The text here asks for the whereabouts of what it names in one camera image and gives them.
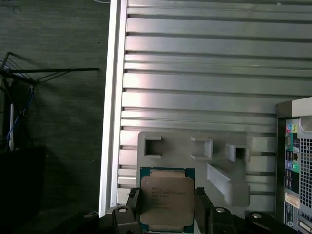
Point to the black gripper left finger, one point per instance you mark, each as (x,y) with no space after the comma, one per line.
(122,219)

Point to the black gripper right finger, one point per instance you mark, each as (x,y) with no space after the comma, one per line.
(219,219)

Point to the silver CPU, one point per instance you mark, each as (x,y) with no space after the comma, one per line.
(168,200)

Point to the grey parts rack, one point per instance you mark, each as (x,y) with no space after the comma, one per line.
(175,156)

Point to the black PC case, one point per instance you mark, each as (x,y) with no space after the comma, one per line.
(306,170)

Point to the thin black metal stand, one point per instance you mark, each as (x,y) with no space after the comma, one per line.
(61,70)

